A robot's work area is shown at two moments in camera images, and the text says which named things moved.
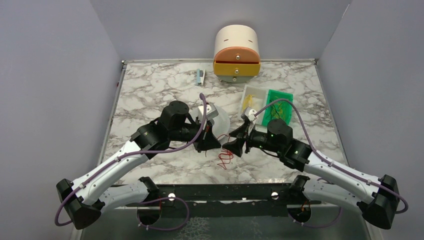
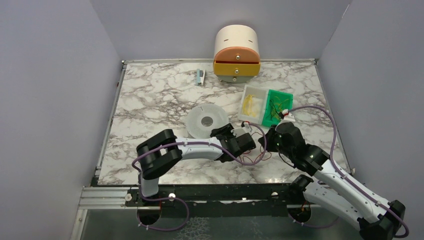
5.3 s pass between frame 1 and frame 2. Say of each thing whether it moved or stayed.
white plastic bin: stayed
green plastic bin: stayed
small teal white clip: stayed
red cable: moved
